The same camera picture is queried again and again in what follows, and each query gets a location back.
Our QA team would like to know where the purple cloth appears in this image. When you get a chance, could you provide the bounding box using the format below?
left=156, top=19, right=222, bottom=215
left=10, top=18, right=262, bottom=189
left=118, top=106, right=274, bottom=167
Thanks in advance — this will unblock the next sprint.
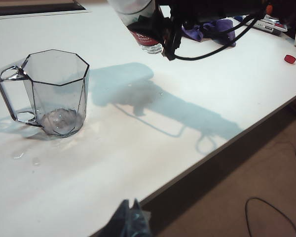
left=181, top=18, right=237, bottom=47

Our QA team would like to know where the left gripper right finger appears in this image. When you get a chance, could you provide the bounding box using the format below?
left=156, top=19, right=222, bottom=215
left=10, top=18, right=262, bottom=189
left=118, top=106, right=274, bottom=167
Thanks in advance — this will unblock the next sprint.
left=132, top=198, right=152, bottom=237

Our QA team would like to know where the pile of pens and boxes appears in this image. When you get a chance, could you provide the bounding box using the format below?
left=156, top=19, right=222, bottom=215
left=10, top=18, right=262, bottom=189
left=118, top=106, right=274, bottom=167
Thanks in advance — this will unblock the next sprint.
left=251, top=14, right=290, bottom=35

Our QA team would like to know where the brown felt desk partition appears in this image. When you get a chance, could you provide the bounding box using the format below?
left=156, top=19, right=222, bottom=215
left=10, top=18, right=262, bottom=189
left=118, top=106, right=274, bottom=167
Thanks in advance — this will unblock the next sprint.
left=0, top=0, right=92, bottom=17

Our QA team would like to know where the transparent grey faceted mug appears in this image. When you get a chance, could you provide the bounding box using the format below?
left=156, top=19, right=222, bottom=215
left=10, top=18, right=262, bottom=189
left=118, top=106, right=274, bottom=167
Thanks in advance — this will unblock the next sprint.
left=0, top=49, right=90, bottom=136

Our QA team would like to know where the Nongfu Spring water bottle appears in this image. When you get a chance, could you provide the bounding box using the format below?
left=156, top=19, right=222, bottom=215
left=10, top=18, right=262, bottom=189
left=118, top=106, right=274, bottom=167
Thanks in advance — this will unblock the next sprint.
left=108, top=0, right=163, bottom=54

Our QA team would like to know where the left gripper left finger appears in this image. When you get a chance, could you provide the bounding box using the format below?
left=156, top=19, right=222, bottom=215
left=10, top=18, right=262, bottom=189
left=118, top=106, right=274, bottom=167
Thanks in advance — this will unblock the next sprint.
left=108, top=199, right=133, bottom=237

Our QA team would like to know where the black floor cable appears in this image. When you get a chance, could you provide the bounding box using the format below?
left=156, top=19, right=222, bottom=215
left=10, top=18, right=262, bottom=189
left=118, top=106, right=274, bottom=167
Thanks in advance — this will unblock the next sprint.
left=245, top=197, right=296, bottom=237

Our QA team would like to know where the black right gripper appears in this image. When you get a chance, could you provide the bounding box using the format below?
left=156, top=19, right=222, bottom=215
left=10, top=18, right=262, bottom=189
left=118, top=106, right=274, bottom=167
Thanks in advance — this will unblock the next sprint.
left=130, top=0, right=227, bottom=44

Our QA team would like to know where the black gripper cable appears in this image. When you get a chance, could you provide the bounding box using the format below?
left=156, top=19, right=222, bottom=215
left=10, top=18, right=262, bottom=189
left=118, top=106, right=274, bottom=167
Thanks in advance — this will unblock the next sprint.
left=174, top=12, right=266, bottom=61

